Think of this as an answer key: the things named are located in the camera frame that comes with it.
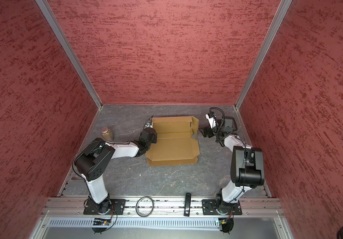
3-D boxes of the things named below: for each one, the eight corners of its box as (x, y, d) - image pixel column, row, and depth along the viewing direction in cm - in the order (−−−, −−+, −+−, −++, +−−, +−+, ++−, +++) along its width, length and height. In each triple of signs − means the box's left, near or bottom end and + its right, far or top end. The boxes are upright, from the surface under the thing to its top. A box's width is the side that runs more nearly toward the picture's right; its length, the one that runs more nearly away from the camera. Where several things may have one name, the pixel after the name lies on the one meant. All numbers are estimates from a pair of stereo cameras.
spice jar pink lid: (105, 142, 101) (99, 133, 92) (108, 135, 104) (102, 126, 96) (112, 142, 101) (106, 133, 93) (114, 135, 104) (109, 126, 96)
